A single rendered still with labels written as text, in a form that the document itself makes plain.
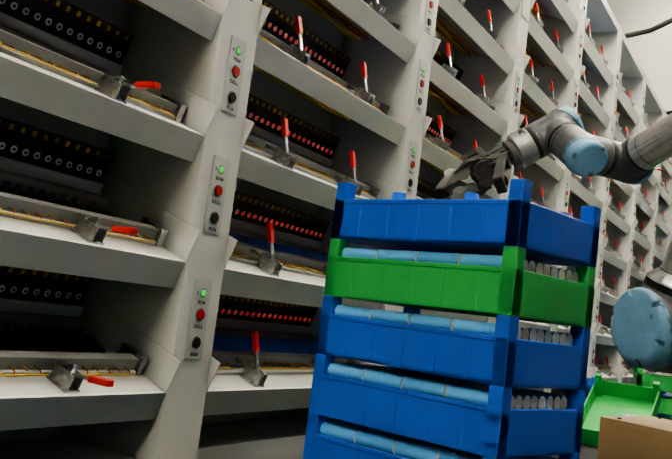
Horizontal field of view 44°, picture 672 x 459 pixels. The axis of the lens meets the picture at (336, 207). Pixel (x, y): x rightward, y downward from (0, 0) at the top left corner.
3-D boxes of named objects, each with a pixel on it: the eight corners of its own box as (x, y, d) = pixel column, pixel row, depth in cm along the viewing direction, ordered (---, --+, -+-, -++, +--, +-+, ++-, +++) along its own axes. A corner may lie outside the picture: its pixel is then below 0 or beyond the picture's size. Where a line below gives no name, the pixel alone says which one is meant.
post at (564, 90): (548, 420, 310) (590, -31, 331) (541, 421, 301) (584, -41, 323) (496, 411, 319) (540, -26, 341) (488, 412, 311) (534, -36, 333)
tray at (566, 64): (569, 81, 318) (585, 48, 317) (523, 25, 266) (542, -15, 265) (522, 65, 328) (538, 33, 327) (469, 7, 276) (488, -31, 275)
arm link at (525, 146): (544, 164, 203) (530, 131, 199) (526, 174, 203) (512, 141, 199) (529, 153, 211) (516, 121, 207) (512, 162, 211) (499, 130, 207)
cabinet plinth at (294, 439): (537, 418, 311) (539, 404, 312) (131, 491, 123) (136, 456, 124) (496, 411, 319) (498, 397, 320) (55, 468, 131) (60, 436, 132)
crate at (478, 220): (596, 267, 110) (602, 208, 111) (517, 246, 96) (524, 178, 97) (417, 257, 131) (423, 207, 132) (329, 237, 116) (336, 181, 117)
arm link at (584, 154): (623, 149, 191) (596, 128, 201) (583, 138, 187) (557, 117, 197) (605, 185, 194) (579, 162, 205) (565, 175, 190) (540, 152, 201)
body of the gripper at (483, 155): (469, 181, 212) (511, 158, 211) (481, 193, 204) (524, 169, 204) (458, 156, 208) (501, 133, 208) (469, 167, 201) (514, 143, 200)
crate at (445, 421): (580, 453, 107) (586, 390, 108) (496, 459, 93) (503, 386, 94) (399, 412, 128) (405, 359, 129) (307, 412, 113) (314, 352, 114)
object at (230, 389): (367, 403, 183) (394, 347, 182) (194, 416, 131) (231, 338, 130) (299, 358, 194) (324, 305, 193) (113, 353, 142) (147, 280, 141)
